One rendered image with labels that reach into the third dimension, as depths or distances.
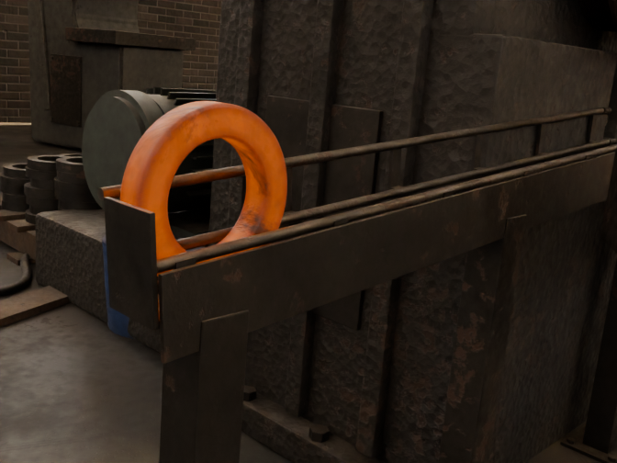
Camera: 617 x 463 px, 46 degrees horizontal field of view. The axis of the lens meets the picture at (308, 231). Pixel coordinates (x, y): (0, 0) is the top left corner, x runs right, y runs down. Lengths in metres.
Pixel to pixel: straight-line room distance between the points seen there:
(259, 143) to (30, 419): 1.14
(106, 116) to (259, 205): 1.48
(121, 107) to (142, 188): 1.49
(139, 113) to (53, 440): 0.92
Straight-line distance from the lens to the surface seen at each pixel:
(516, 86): 1.27
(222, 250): 0.69
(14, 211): 3.04
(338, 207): 0.89
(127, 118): 2.12
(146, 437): 1.65
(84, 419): 1.73
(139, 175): 0.66
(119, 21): 5.91
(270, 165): 0.74
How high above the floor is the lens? 0.81
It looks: 13 degrees down
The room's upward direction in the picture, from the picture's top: 5 degrees clockwise
